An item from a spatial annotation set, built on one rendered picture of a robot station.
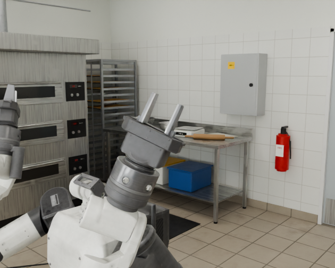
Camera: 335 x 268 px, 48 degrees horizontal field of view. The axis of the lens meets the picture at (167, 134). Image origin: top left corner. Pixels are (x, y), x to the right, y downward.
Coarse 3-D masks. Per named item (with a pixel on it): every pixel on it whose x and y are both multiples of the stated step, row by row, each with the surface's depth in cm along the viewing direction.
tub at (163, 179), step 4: (168, 160) 501; (172, 160) 501; (176, 160) 501; (180, 160) 501; (184, 160) 503; (168, 164) 479; (172, 164) 488; (160, 168) 475; (164, 168) 476; (160, 172) 476; (164, 172) 477; (168, 172) 482; (160, 176) 477; (164, 176) 478; (168, 176) 483; (160, 180) 478; (164, 180) 479; (168, 180) 484; (160, 184) 479; (164, 184) 480
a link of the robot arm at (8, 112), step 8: (0, 104) 115; (8, 104) 115; (16, 104) 117; (0, 112) 115; (8, 112) 116; (16, 112) 119; (0, 120) 115; (8, 120) 115; (16, 120) 121; (0, 128) 114; (8, 128) 115; (16, 128) 121; (0, 136) 114; (8, 136) 114; (16, 136) 117
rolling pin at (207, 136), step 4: (188, 136) 436; (192, 136) 435; (196, 136) 432; (200, 136) 431; (204, 136) 430; (208, 136) 429; (212, 136) 428; (216, 136) 427; (220, 136) 426; (224, 136) 426
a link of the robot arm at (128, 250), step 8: (144, 216) 74; (136, 224) 72; (144, 224) 73; (136, 232) 72; (128, 240) 72; (136, 240) 72; (120, 248) 77; (128, 248) 71; (136, 248) 71; (88, 256) 72; (112, 256) 75; (120, 256) 71; (128, 256) 71; (80, 264) 71; (88, 264) 69; (96, 264) 69; (104, 264) 69; (112, 264) 70; (120, 264) 70; (128, 264) 70
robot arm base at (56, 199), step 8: (48, 192) 121; (56, 192) 121; (64, 192) 120; (40, 200) 119; (48, 200) 119; (56, 200) 118; (64, 200) 118; (40, 208) 117; (48, 208) 116; (56, 208) 116; (64, 208) 116; (48, 216) 114; (48, 224) 116
